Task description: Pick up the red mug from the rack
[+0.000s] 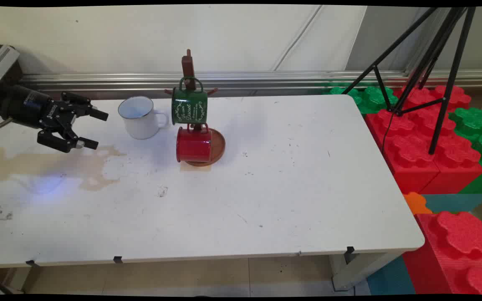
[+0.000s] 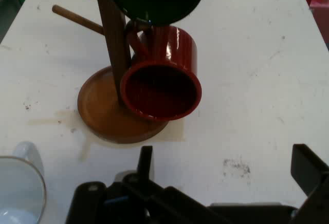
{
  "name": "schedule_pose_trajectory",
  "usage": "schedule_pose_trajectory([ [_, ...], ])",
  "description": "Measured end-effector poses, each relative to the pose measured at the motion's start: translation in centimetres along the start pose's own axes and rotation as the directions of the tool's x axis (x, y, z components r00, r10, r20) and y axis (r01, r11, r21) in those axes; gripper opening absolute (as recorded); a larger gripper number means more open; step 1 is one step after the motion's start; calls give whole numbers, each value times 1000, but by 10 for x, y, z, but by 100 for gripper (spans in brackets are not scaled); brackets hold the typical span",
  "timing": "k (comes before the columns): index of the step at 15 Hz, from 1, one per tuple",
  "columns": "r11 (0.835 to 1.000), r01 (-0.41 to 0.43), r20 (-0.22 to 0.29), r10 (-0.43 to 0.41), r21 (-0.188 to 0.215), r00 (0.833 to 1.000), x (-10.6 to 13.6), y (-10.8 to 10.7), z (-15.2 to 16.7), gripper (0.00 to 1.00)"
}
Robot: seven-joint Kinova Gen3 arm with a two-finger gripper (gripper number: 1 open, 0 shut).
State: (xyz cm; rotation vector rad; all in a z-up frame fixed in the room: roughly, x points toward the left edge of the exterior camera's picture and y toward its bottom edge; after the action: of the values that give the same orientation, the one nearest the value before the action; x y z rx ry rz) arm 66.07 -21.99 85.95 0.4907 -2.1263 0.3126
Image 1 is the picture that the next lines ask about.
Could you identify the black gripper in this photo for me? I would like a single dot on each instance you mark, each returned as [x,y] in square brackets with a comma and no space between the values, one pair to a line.
[36,108]

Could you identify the red enamel mug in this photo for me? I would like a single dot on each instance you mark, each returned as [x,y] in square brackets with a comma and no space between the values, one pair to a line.
[192,145]

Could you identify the white enamel mug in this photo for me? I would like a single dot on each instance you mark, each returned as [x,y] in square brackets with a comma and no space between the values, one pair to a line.
[138,123]

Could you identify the green enamel mug with print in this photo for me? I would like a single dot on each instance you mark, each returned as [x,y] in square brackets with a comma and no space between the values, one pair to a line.
[189,106]

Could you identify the black table edge clip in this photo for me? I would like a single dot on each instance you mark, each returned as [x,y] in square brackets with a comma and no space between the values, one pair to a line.
[31,263]
[118,259]
[350,250]

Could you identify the brown wooden mug tree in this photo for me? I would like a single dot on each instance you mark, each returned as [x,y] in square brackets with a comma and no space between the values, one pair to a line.
[219,146]

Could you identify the white table leg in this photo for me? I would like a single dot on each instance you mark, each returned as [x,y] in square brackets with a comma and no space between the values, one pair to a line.
[358,269]
[27,278]

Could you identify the green foam block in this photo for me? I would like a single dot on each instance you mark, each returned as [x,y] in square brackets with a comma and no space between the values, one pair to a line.
[475,125]
[370,98]

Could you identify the large red foam block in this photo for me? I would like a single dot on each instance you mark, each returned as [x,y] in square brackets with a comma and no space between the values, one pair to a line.
[416,154]

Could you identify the orange foam piece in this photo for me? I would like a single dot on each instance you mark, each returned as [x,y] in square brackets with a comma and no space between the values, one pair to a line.
[415,204]

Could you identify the teal foam mat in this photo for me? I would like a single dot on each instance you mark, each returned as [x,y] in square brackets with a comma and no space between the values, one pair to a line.
[391,278]

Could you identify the black tripod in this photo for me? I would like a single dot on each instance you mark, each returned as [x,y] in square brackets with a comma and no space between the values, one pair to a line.
[445,83]

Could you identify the teal foam piece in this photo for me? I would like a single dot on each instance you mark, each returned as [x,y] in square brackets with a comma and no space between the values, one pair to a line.
[454,202]

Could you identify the aluminium rail along wall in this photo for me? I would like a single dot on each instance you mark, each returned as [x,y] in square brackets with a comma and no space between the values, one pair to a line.
[266,79]

